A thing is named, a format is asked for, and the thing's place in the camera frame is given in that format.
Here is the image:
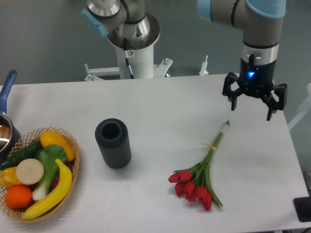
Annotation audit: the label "blue handled saucepan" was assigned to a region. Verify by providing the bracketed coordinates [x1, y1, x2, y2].
[0, 70, 21, 164]

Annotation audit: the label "green bok choy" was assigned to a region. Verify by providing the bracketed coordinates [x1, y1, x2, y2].
[32, 144, 67, 202]

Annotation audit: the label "beige round disc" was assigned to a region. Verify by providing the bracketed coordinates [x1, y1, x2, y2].
[16, 159, 44, 185]

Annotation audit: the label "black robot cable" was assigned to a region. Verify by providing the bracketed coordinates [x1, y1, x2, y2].
[122, 38, 136, 80]

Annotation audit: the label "woven wicker basket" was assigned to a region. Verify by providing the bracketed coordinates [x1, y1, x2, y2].
[0, 127, 80, 223]

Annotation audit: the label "green cucumber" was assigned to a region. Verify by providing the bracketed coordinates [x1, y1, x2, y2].
[0, 140, 43, 170]

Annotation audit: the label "red tulip bouquet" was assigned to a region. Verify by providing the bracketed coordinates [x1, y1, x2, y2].
[168, 120, 230, 211]

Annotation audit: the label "white table clamp right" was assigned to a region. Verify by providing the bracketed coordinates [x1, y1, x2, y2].
[199, 55, 209, 76]

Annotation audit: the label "yellow banana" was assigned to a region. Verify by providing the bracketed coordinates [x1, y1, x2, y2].
[22, 159, 72, 220]

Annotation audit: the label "black device at table edge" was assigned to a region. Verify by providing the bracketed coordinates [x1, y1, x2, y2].
[293, 197, 311, 222]

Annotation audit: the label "dark grey ribbed vase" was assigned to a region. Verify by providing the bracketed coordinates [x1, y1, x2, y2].
[95, 118, 131, 169]

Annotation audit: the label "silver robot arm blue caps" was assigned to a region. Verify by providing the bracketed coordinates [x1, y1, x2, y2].
[81, 0, 287, 119]

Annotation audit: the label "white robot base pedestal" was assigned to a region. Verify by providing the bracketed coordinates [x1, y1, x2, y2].
[108, 13, 160, 79]

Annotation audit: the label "yellow bell pepper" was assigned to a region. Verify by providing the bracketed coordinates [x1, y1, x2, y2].
[0, 166, 22, 188]

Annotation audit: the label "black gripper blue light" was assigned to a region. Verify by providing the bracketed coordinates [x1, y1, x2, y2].
[222, 59, 288, 121]

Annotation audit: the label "orange fruit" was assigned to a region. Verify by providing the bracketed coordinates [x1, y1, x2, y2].
[5, 185, 32, 209]

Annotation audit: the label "yellow lemon squash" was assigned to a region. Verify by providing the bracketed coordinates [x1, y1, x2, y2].
[40, 131, 75, 161]

